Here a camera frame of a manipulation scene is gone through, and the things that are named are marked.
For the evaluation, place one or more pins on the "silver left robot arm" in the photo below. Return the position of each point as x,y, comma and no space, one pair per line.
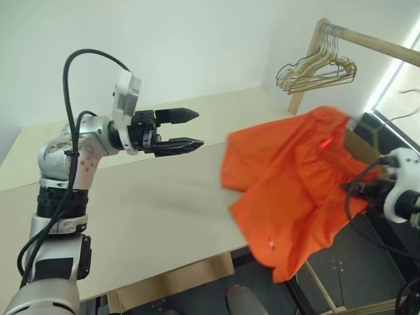
55,154

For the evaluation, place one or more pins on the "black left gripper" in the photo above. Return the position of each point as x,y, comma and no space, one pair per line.
142,131

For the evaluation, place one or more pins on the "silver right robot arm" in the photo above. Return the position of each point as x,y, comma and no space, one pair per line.
411,207

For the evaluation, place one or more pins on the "open brown cardboard box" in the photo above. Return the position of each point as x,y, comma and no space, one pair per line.
357,147

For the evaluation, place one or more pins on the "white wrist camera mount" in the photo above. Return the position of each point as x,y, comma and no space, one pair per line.
407,164
126,92

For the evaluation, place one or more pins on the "orange shorts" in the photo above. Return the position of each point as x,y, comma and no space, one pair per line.
279,180

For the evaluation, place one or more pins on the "light wooden slat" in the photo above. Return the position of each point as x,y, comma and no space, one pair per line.
321,285

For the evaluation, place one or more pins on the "wooden clothes rack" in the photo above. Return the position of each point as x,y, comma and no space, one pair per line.
367,41

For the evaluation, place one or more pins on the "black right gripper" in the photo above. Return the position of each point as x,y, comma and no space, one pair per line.
379,191

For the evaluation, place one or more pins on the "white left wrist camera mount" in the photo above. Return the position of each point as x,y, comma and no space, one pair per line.
126,92

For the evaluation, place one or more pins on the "dark brown rounded shape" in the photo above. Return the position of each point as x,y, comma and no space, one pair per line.
244,300

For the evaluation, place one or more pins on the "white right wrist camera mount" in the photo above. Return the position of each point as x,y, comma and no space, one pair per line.
407,164

